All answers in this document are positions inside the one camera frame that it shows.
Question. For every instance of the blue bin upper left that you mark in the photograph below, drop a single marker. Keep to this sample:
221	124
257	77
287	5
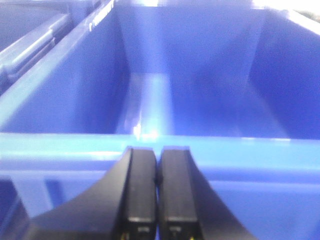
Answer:
236	84

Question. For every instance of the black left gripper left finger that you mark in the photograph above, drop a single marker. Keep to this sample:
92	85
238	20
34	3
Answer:
122	205

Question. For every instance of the steel rack left unit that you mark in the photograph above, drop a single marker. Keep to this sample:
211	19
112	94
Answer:
24	53

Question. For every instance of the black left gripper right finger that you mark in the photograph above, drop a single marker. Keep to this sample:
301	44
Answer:
189	209

